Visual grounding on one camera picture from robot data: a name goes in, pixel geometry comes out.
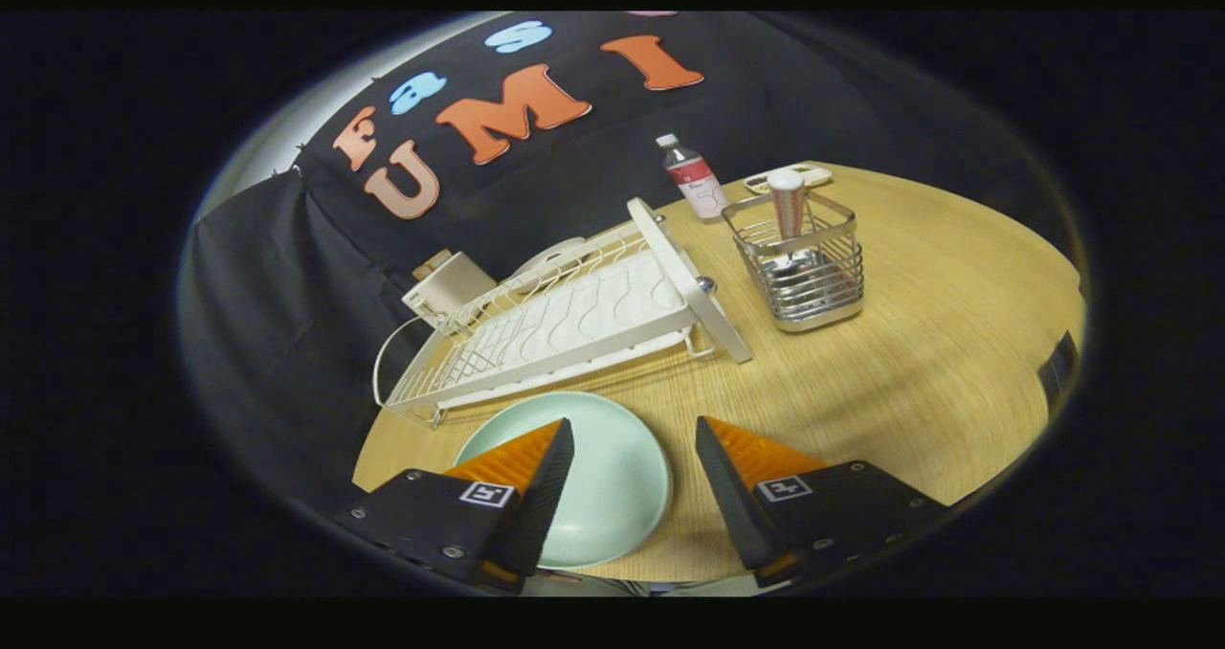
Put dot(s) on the white toaster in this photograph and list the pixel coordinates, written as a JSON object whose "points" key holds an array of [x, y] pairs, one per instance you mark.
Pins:
{"points": [[450, 290]]}

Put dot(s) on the white divided snack tray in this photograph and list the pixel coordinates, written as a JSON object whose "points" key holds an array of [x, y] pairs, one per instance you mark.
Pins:
{"points": [[813, 176]]}

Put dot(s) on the black backdrop cloth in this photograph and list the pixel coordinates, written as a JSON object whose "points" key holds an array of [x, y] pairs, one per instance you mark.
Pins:
{"points": [[287, 295]]}

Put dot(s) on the pale green plate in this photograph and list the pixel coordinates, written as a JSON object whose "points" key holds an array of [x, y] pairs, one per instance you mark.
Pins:
{"points": [[612, 477]]}

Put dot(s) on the white round plate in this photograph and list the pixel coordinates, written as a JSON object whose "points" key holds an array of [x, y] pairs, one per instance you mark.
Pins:
{"points": [[550, 252]]}

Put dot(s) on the small dark object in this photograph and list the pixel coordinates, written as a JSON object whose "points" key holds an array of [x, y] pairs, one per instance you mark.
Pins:
{"points": [[1060, 376]]}

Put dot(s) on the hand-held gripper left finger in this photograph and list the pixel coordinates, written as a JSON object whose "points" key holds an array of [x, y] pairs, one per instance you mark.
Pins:
{"points": [[541, 505]]}

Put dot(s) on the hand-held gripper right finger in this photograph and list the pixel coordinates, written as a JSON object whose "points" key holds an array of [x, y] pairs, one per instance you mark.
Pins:
{"points": [[732, 501]]}

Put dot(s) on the clear plastic water bottle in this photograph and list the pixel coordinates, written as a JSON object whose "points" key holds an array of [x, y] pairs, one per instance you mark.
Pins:
{"points": [[697, 185]]}

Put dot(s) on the toast slices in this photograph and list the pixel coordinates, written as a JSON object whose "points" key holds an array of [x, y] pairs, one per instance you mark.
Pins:
{"points": [[433, 264]]}

